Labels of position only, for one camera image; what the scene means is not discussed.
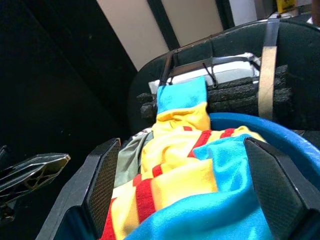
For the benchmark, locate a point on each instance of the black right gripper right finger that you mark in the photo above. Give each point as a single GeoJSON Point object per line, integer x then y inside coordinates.
{"type": "Point", "coordinates": [280, 190]}

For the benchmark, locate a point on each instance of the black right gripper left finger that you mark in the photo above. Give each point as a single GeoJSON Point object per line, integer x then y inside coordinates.
{"type": "Point", "coordinates": [97, 180]}

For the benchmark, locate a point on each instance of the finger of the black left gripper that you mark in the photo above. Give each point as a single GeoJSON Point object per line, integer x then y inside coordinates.
{"type": "Point", "coordinates": [37, 172]}

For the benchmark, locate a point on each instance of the yellow blue red garment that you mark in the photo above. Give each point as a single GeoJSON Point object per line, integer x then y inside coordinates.
{"type": "Point", "coordinates": [180, 155]}

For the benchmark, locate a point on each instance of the grey-green garment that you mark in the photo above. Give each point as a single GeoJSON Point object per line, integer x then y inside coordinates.
{"type": "Point", "coordinates": [130, 160]}

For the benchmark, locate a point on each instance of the blue plastic bucket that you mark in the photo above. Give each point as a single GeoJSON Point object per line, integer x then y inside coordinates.
{"type": "Point", "coordinates": [287, 140]}

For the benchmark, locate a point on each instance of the black foam block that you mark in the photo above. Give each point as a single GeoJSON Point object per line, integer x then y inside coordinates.
{"type": "Point", "coordinates": [237, 100]}

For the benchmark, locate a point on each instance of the black folding chair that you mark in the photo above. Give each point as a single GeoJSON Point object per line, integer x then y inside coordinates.
{"type": "Point", "coordinates": [300, 50]}

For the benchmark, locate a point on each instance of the yellow bag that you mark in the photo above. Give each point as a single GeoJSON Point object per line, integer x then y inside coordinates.
{"type": "Point", "coordinates": [287, 5]}

